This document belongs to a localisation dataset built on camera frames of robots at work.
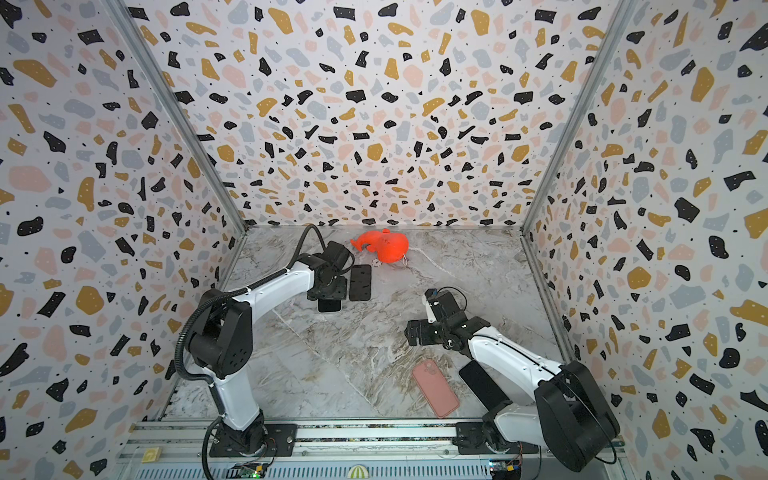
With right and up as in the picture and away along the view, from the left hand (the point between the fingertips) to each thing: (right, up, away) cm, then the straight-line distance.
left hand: (334, 288), depth 93 cm
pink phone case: (+30, -27, -8) cm, 42 cm away
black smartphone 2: (+44, -27, -9) cm, 52 cm away
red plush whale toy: (+17, +13, +15) cm, 26 cm away
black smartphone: (-1, -5, -1) cm, 5 cm away
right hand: (+25, -10, -7) cm, 27 cm away
